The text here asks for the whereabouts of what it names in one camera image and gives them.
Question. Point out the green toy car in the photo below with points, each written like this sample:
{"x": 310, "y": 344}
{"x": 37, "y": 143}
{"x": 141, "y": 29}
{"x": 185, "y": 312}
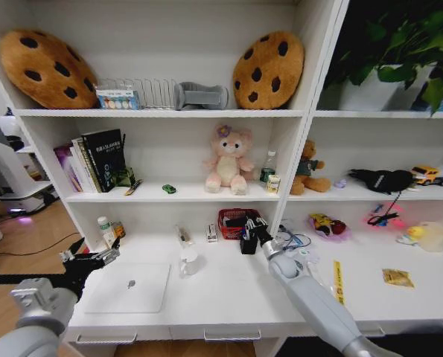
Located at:
{"x": 169, "y": 189}

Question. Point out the black pen holder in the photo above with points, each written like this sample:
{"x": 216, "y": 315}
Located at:
{"x": 248, "y": 246}

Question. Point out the small stapler box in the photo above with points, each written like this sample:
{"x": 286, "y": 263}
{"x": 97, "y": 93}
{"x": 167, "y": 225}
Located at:
{"x": 212, "y": 233}

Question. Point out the camouflage pouch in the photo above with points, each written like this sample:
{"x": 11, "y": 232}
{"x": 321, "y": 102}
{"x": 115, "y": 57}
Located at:
{"x": 124, "y": 177}

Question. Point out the clear plastic tube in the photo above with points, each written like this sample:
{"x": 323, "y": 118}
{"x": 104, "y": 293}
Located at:
{"x": 184, "y": 236}

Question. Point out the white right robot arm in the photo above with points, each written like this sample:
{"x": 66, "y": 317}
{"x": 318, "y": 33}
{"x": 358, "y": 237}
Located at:
{"x": 310, "y": 294}

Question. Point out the gold snack packet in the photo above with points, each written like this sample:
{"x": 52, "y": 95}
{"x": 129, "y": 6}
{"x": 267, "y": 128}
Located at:
{"x": 398, "y": 278}

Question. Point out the clear plastic badge sleeve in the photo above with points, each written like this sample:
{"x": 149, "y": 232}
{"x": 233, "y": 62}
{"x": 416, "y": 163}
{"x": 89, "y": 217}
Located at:
{"x": 303, "y": 256}

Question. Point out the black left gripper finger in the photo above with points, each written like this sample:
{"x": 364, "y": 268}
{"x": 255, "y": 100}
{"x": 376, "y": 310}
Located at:
{"x": 72, "y": 250}
{"x": 105, "y": 256}

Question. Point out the green leafy plant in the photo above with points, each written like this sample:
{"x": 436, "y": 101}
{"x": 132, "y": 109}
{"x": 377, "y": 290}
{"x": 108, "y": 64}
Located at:
{"x": 411, "y": 44}

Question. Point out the small amber jar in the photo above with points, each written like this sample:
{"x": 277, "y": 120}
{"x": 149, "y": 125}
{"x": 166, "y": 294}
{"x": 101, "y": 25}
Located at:
{"x": 118, "y": 230}

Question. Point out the brown teddy bear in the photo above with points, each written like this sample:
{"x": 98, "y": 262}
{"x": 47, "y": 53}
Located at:
{"x": 308, "y": 171}

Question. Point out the yellow paper strip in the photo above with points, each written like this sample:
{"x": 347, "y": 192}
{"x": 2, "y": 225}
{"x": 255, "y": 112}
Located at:
{"x": 338, "y": 282}

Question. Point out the white plastic cup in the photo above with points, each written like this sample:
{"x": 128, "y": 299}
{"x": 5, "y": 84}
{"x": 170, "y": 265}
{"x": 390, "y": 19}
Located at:
{"x": 188, "y": 262}

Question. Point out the white pill bottle green label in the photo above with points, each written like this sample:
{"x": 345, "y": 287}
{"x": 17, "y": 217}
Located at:
{"x": 104, "y": 227}

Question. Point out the black cap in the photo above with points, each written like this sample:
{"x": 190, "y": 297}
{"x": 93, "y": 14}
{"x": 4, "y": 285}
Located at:
{"x": 383, "y": 180}

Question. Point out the purple book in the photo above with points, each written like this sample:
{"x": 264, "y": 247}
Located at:
{"x": 66, "y": 167}

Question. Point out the white book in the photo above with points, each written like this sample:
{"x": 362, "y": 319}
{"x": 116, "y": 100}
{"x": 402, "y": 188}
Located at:
{"x": 81, "y": 163}

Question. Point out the translucent plastic container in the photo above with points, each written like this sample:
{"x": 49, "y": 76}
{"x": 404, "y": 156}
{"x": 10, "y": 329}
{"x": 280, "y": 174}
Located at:
{"x": 437, "y": 237}

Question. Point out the brown cookie cushion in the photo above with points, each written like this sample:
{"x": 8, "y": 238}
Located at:
{"x": 46, "y": 68}
{"x": 267, "y": 70}

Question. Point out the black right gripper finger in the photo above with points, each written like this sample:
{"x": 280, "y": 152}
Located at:
{"x": 262, "y": 223}
{"x": 249, "y": 225}

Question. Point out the pink plush cat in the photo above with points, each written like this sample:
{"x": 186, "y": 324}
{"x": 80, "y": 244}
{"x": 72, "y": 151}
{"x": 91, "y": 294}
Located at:
{"x": 228, "y": 163}

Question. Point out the red mesh basket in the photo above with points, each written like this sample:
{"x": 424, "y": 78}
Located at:
{"x": 226, "y": 231}

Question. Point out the yellow black utility knife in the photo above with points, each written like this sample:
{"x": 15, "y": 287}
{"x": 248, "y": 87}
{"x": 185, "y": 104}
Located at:
{"x": 133, "y": 187}

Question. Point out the yellow toy truck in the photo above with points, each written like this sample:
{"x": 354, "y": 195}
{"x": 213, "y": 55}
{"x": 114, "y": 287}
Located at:
{"x": 426, "y": 175}

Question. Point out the small yellow drink carton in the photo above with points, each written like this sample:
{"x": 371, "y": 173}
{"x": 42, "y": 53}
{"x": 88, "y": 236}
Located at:
{"x": 273, "y": 184}

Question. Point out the white plant pot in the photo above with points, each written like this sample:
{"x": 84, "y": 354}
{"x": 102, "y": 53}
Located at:
{"x": 366, "y": 93}

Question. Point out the white laptop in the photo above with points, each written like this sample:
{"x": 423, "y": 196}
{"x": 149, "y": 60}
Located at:
{"x": 128, "y": 288}

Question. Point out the yellow rubber duck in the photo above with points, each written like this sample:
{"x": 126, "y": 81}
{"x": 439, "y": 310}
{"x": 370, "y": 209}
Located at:
{"x": 415, "y": 232}

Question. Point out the white shelf desk unit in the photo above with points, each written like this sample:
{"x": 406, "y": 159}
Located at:
{"x": 221, "y": 297}

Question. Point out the black book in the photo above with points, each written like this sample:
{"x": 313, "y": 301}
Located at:
{"x": 104, "y": 160}

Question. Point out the white grey background machine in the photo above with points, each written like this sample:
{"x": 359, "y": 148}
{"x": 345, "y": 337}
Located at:
{"x": 9, "y": 171}

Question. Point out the blue white tissue box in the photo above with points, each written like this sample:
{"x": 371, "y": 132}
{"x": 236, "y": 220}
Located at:
{"x": 117, "y": 98}

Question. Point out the small purple toy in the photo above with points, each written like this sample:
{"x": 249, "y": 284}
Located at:
{"x": 340, "y": 183}

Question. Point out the clear water bottle green label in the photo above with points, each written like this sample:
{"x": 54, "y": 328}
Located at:
{"x": 268, "y": 167}

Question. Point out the grey neck pillow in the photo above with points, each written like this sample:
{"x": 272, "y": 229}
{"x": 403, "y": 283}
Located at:
{"x": 200, "y": 96}

